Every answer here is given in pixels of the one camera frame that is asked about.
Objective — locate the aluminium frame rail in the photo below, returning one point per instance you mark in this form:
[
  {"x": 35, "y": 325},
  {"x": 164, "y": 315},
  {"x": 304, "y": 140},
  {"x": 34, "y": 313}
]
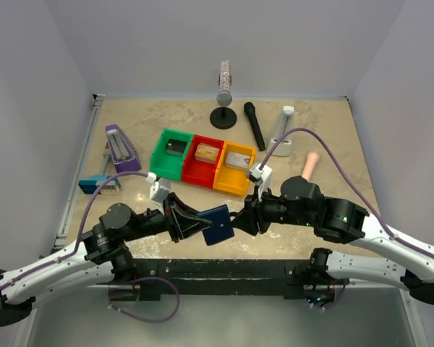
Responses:
[{"x": 64, "y": 226}]

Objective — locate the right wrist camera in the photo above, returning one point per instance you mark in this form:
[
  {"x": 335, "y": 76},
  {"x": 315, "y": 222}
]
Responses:
[{"x": 260, "y": 176}]

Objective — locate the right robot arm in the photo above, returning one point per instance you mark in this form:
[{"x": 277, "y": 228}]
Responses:
[{"x": 403, "y": 261}]

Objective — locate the orange card stack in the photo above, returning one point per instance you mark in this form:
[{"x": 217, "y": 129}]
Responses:
[{"x": 206, "y": 153}]

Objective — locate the white metronome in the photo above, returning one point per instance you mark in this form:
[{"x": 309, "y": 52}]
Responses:
[{"x": 283, "y": 124}]

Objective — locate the silver card stack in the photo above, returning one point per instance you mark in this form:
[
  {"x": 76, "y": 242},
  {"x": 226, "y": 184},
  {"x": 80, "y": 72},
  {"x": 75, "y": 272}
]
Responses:
[{"x": 238, "y": 161}]

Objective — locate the black round microphone stand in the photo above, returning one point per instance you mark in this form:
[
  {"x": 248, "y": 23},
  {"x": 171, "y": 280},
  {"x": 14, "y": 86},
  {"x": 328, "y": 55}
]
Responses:
[{"x": 223, "y": 118}]

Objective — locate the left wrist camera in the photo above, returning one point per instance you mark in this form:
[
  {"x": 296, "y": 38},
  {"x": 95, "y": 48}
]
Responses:
[{"x": 159, "y": 190}]

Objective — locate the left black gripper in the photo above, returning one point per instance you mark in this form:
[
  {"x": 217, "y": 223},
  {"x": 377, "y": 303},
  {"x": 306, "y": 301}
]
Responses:
[{"x": 181, "y": 220}]

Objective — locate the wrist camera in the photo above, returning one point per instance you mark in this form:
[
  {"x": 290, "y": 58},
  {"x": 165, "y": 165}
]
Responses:
[
  {"x": 260, "y": 176},
  {"x": 159, "y": 190}
]

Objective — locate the green plastic bin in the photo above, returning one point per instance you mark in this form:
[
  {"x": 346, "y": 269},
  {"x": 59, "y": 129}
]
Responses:
[{"x": 168, "y": 164}]

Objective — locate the black microphone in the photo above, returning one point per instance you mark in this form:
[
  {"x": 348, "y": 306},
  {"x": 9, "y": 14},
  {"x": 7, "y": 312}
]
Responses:
[{"x": 250, "y": 112}]

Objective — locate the black card stack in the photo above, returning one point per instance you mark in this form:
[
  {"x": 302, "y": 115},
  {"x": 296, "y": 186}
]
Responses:
[{"x": 176, "y": 147}]

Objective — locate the red plastic bin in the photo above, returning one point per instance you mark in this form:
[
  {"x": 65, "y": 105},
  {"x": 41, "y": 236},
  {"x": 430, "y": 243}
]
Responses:
[{"x": 197, "y": 172}]

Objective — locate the blue leather card holder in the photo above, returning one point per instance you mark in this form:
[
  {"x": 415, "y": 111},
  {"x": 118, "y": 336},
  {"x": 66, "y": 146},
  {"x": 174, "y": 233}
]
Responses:
[{"x": 221, "y": 229}]

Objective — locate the blue grey block toy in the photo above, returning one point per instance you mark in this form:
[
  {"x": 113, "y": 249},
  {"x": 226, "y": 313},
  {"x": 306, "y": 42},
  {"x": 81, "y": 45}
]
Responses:
[{"x": 88, "y": 184}]

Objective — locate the glitter microphone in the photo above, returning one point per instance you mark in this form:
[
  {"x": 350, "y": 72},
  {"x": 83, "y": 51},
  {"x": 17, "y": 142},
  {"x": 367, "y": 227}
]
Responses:
[{"x": 224, "y": 97}]

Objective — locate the pink microphone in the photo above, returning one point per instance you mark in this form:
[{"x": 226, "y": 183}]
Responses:
[{"x": 311, "y": 161}]

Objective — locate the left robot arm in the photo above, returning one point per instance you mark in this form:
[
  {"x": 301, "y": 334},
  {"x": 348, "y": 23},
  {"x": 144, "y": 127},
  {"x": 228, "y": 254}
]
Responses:
[{"x": 99, "y": 255}]

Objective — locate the yellow plastic bin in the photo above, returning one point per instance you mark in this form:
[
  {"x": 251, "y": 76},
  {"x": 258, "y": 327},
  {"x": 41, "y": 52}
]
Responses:
[{"x": 233, "y": 180}]

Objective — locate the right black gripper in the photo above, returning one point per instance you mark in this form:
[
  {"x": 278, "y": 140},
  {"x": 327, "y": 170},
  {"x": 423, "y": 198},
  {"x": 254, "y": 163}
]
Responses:
[{"x": 247, "y": 222}]

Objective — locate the purple metronome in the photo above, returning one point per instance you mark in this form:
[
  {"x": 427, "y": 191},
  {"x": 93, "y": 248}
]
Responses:
[{"x": 124, "y": 154}]

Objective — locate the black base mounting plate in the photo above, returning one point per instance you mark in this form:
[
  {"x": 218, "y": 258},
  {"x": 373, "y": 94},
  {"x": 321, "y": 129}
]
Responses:
[{"x": 285, "y": 278}]

